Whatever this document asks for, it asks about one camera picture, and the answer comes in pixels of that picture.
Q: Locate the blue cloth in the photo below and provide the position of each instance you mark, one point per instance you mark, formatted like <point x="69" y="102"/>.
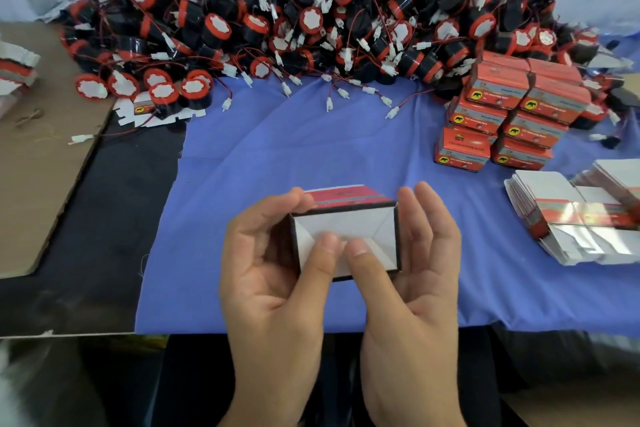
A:
<point x="220" y="171"/>

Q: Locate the person's left hand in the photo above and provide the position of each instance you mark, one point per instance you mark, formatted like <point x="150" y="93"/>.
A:
<point x="270" y="322"/>

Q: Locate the brown cardboard sheet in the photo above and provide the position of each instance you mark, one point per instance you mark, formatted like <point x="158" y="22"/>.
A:
<point x="40" y="181"/>

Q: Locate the person's right hand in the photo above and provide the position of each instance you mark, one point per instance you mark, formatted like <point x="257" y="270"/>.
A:
<point x="415" y="332"/>

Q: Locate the rubber band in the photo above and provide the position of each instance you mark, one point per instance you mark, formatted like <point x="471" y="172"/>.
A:
<point x="28" y="116"/>

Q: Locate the pile of black red buzzers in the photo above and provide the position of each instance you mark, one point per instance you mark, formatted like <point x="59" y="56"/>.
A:
<point x="300" y="1"/>

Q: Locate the stack of paper boxes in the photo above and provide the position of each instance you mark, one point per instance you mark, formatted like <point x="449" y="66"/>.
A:
<point x="575" y="207"/>
<point x="15" y="71"/>

